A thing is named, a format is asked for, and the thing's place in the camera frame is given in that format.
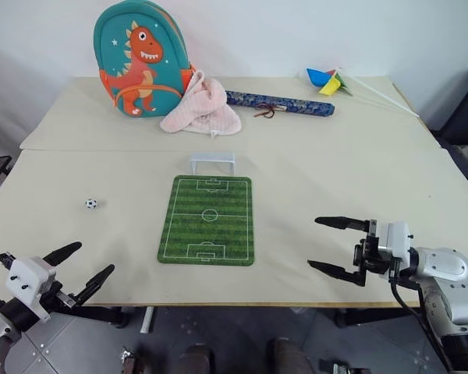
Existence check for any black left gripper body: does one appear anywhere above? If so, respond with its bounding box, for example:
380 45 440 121
36 281 81 313

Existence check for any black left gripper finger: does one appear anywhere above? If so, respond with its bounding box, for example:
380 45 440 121
73 264 116 308
41 241 83 266

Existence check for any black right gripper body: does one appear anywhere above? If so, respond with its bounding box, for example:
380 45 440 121
353 218 395 281

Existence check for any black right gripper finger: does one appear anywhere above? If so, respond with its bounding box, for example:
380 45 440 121
314 216 371 235
307 259 367 288

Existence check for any green soccer field mat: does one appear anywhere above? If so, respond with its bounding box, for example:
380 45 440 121
157 175 255 267

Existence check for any black table leg bar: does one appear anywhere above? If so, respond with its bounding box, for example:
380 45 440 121
334 307 420 330
72 305 134 330

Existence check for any white table leg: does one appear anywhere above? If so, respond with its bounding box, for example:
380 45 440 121
140 306 156 334

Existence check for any dark rounded shape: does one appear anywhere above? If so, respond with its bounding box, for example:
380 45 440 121
177 344 215 374
267 337 314 374

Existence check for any blue patterned rolled scroll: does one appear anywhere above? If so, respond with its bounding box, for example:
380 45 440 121
225 90 335 120

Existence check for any colourful paper pinwheel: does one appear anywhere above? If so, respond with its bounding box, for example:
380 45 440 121
306 66 420 118

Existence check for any small grey toy goal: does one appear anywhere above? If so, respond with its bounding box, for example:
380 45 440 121
190 152 238 175

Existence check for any pink towel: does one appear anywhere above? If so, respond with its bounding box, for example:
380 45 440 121
159 69 243 139

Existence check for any teal dinosaur backpack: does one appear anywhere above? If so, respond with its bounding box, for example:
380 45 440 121
92 0 194 117

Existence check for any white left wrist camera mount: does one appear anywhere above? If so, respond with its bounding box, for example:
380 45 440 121
5 256 58 323

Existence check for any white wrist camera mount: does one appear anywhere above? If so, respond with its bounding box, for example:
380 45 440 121
375 221 413 270
5 256 58 323

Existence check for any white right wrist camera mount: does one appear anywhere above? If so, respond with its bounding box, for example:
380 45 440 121
375 221 413 270

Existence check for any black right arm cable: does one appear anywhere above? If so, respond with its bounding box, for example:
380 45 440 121
388 272 453 367

